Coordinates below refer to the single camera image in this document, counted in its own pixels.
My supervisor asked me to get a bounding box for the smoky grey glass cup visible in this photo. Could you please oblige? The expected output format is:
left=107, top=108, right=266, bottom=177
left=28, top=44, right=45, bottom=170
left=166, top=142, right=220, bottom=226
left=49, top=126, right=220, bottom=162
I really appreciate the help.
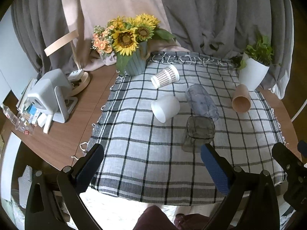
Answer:
left=182, top=116, right=215, bottom=153

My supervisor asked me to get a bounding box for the pink plastic cup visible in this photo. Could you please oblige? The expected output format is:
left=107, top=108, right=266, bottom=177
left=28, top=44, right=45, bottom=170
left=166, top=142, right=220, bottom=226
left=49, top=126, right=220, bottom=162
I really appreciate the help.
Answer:
left=232, top=84, right=251, bottom=113

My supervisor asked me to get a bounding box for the clear blue plastic cup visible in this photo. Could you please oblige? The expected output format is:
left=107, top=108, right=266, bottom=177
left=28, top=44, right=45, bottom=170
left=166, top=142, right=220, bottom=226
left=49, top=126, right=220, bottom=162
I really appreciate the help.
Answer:
left=185, top=84, right=220, bottom=122

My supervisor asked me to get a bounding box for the plain white cup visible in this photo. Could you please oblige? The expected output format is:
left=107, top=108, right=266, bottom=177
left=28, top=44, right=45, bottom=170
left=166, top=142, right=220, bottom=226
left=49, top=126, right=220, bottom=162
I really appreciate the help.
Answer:
left=151, top=95, right=180, bottom=123

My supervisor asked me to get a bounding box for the patterned white paper cup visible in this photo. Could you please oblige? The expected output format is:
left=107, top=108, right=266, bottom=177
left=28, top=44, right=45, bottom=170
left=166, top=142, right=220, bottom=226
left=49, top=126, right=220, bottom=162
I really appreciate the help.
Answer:
left=151, top=64, right=180, bottom=89

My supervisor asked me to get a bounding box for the white plant pot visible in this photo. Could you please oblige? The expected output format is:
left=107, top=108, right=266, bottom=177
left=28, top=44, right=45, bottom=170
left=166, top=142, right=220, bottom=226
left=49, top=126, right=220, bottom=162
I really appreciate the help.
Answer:
left=239, top=53, right=269, bottom=91

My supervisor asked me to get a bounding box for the white desktop device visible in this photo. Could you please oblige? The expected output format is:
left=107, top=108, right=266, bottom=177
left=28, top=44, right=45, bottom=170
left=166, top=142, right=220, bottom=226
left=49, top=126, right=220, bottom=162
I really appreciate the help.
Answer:
left=27, top=69, right=78, bottom=124

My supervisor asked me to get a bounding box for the round wooden tray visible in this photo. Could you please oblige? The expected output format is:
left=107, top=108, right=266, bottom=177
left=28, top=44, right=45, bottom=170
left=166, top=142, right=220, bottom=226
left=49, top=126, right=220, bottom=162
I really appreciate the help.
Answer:
left=68, top=69, right=91, bottom=97

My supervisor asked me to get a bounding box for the checkered white black tablecloth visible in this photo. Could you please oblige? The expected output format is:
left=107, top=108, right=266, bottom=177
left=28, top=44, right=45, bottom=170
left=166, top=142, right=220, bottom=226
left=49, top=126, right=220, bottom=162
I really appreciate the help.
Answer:
left=87, top=52, right=286, bottom=206

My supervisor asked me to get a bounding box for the green leafy plant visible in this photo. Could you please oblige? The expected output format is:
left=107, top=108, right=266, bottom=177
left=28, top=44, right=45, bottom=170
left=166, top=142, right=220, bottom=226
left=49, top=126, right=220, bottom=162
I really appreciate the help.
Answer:
left=230, top=33, right=282, bottom=70

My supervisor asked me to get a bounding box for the teal ribbed flower vase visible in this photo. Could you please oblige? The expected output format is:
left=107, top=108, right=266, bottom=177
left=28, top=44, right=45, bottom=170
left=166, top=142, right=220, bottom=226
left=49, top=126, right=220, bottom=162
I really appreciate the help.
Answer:
left=125, top=41, right=147, bottom=76

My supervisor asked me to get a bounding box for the wooden chair backrest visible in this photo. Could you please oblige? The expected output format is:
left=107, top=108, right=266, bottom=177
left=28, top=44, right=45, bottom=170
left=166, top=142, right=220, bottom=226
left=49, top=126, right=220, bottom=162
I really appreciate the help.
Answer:
left=44, top=30, right=78, bottom=57

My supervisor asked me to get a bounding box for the grey curtain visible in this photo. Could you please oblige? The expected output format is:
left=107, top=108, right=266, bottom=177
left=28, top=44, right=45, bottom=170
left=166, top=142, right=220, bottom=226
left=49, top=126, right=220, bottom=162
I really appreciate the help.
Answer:
left=11, top=0, right=294, bottom=99

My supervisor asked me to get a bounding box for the sunflower bouquet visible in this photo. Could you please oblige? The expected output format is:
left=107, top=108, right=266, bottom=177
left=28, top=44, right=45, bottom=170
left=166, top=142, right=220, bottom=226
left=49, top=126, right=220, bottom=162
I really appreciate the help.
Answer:
left=90, top=13, right=177, bottom=75

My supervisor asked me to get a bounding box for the white cable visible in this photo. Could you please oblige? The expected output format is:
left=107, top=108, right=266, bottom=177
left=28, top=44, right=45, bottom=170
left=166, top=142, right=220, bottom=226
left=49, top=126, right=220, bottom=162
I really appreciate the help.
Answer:
left=290, top=96, right=307, bottom=123

